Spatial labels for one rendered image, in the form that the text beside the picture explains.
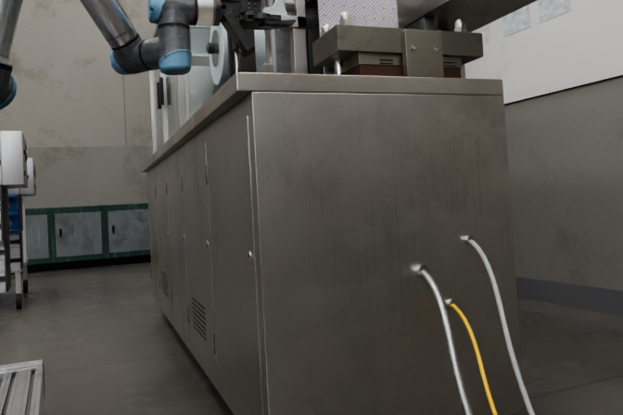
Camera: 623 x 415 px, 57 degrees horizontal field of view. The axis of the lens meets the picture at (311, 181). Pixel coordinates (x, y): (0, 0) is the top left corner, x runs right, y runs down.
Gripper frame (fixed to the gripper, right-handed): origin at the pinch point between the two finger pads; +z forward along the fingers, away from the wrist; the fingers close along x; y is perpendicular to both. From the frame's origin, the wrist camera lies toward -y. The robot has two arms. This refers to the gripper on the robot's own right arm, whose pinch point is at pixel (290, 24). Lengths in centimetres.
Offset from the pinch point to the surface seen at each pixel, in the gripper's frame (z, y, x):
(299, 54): 5.0, -5.6, 7.7
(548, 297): 182, -106, 115
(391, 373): 10, -84, -26
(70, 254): -75, -91, 572
